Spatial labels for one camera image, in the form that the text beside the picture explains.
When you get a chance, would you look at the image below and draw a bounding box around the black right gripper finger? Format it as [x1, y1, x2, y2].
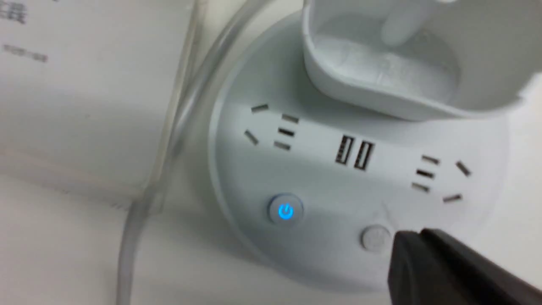
[387, 228, 542, 305]

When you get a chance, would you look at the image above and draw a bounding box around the white desk lamp power base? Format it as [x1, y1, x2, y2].
[207, 0, 541, 294]

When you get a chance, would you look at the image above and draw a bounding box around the self-driving textbook on top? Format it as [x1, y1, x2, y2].
[0, 0, 201, 208]

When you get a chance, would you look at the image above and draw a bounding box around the white power cable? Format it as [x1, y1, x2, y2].
[116, 0, 271, 305]

